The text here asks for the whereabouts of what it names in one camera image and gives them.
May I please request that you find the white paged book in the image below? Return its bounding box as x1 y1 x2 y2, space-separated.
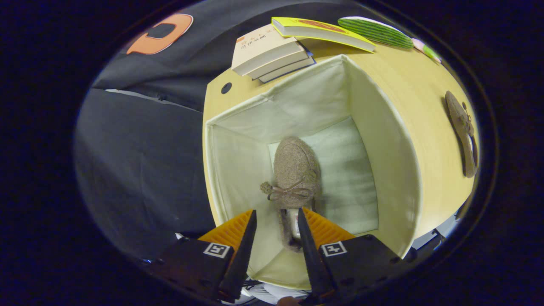
248 50 311 80

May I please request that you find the person's light grey clothing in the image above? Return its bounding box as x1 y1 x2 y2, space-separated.
238 280 312 305

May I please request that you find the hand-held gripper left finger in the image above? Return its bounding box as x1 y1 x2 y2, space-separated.
147 209 258 304

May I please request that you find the brown felt shoe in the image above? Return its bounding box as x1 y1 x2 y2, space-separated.
260 136 322 252
445 91 479 179

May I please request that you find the yellow book red label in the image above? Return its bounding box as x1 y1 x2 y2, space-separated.
271 17 377 53

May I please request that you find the watermelon slice plush toy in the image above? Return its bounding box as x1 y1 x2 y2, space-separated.
337 16 414 50

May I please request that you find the beige cover book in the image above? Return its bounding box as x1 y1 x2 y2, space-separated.
231 24 305 77

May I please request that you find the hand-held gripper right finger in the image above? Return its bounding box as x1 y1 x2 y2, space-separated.
297 207 412 303

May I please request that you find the blue cover book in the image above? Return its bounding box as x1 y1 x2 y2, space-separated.
259 53 317 84

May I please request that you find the pink and green plush toy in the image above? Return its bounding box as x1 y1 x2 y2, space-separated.
411 37 443 64

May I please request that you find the cream fabric storage box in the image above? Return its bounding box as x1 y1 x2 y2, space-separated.
204 54 422 291

